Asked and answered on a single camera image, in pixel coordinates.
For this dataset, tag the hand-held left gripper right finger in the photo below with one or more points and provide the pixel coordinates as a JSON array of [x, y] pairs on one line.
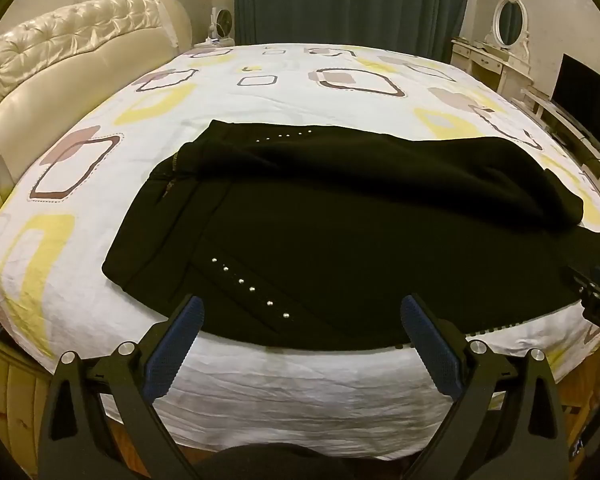
[[430, 345]]

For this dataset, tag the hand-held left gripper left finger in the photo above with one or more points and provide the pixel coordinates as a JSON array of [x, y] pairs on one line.
[[177, 340]]

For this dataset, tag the black pants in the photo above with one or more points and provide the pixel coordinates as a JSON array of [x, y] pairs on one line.
[[340, 230]]

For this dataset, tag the cream television stand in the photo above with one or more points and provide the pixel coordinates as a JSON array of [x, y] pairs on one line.
[[560, 122]]

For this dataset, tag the black television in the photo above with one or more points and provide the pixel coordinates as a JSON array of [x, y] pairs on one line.
[[587, 95]]

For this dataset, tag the bed with patterned sheet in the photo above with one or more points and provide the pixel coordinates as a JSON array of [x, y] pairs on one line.
[[190, 105]]

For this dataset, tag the cream dressing table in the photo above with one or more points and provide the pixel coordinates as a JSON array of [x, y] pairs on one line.
[[485, 62]]

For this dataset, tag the oval vanity mirror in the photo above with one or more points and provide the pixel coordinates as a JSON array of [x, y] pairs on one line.
[[510, 20]]

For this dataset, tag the cream tufted headboard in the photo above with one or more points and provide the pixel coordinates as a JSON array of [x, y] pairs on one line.
[[65, 55]]

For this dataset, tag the small desk fan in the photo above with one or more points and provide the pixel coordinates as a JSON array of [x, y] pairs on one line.
[[223, 22]]

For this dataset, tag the dark teal curtain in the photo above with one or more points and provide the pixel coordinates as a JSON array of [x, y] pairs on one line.
[[350, 0]]

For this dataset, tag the wooden bed frame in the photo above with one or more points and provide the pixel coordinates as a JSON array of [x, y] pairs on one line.
[[15, 400]]

